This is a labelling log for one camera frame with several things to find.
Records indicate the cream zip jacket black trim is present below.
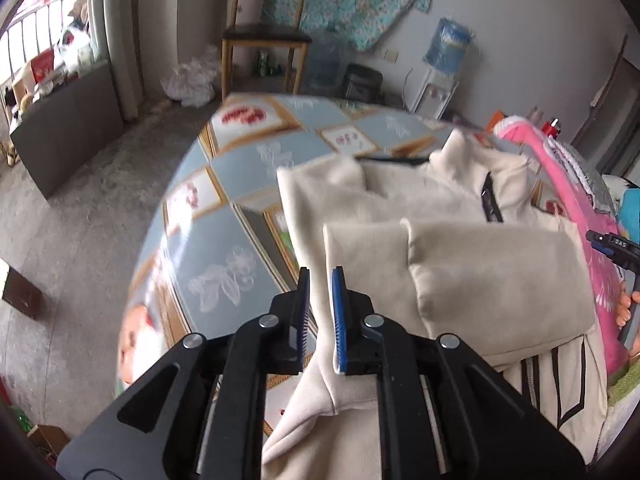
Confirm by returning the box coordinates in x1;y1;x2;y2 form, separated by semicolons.
262;131;606;479

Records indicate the person's right hand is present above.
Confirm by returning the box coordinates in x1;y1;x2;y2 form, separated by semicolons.
614;282;640;361

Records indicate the blue striped pillow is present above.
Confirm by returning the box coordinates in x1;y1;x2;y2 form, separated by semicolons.
618;188;640;244

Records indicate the pink floral blanket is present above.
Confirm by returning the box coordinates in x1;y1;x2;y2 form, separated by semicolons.
492;116;628;375

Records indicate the grey silver cushion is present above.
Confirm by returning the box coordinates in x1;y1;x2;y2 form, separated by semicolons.
544;136;617;216

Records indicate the patterned blue table cover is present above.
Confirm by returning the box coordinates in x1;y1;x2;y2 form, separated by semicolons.
116;94;451;390

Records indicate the red bottle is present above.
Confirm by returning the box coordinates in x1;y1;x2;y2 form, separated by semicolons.
541;117;562;139

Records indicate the white water dispenser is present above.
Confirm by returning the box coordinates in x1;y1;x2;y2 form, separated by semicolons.
407;65;458;119

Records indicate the black rice cooker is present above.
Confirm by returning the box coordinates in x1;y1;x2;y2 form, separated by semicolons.
341;63;383;104

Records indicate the brown cardboard box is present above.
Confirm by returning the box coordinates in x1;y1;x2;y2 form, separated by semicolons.
0;259;42;320

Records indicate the blue water bottle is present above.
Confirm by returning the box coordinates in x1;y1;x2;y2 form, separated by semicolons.
423;18;474;76

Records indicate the white plastic bag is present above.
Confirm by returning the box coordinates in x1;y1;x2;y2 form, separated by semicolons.
160;44;220;108

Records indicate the pink cylinder bin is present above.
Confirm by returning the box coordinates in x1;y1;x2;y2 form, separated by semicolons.
232;0;265;77

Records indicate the dark grey cabinet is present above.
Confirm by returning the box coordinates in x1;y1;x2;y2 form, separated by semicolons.
11;61;124;198

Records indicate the grey curtain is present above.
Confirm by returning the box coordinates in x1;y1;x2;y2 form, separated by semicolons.
89;0;144;122

